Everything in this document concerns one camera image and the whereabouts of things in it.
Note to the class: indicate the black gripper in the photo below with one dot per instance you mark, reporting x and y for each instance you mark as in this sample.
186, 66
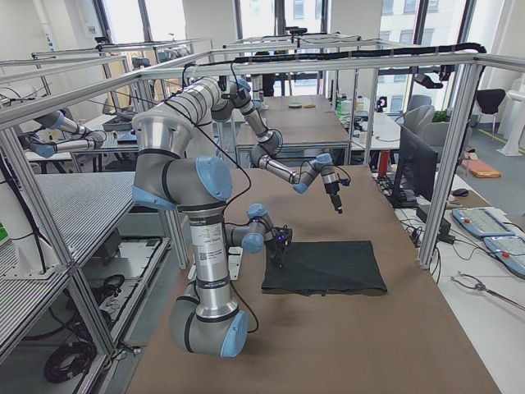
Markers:
276, 249
331, 190

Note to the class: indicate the black t-shirt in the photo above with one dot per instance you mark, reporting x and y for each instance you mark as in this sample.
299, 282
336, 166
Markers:
326, 267

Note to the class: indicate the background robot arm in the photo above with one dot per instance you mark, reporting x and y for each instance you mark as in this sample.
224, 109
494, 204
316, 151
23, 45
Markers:
75, 136

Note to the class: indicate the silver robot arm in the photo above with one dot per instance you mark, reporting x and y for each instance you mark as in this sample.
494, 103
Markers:
262, 154
206, 319

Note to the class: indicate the black computer monitor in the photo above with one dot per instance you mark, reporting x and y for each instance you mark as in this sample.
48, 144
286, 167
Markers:
416, 169

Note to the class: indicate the black computer mouse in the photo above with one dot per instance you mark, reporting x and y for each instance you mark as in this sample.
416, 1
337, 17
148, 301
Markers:
460, 192

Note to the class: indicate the far teach pendant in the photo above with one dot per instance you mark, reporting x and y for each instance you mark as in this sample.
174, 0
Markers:
480, 223

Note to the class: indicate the teach pendant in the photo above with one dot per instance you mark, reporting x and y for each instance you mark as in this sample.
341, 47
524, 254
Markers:
480, 223
509, 250

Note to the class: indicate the orange cushion on floor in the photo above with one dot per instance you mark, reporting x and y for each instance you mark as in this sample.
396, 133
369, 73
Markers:
480, 169

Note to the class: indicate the grabber reaching tool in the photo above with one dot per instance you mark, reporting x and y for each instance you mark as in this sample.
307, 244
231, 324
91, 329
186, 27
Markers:
473, 283

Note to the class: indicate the near teach pendant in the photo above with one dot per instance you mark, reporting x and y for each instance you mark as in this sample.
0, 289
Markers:
509, 250

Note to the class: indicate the black office chair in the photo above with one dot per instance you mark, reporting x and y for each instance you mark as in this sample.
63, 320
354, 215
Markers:
489, 101

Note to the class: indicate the striped metal work table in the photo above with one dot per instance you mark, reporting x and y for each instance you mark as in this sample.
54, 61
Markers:
84, 207

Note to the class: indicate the aluminium cell frame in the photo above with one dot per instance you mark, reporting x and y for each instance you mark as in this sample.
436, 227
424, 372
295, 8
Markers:
45, 246

